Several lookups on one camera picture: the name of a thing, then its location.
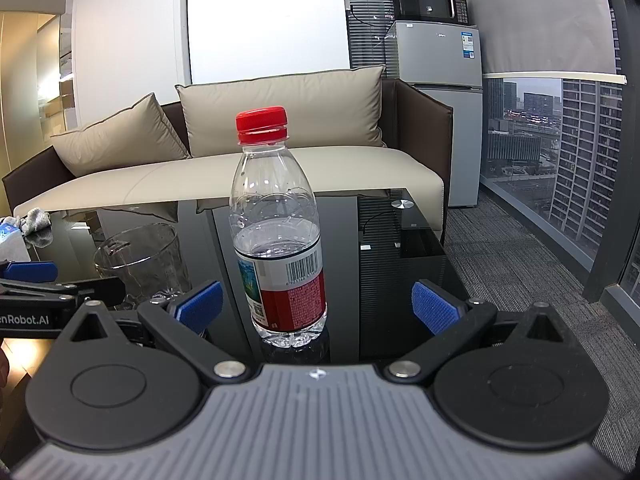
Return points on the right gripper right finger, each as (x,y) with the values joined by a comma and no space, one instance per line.
(454,323)

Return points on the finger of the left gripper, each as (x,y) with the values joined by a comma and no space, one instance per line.
(32,272)

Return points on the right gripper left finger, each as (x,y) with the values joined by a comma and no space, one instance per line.
(177,325)

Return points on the clear water bottle red label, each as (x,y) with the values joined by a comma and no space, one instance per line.
(275,232)

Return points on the red bottle cap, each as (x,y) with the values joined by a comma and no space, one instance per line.
(262,126)

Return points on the blue white tissue box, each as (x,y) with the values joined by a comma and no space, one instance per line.
(12,244)

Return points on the grey crumpled cloth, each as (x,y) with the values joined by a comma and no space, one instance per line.
(36,228)

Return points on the clear glass pitcher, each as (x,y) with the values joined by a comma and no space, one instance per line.
(148,261)

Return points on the silver table disc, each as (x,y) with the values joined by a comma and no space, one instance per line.
(402,204)

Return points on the beige brown sofa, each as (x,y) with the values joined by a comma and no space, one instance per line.
(416,156)

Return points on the left beige cushion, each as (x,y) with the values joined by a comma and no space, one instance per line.
(137,135)

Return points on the silver refrigerator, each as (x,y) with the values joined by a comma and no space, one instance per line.
(444,62)

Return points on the black microwave oven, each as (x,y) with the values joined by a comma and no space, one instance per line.
(438,11)

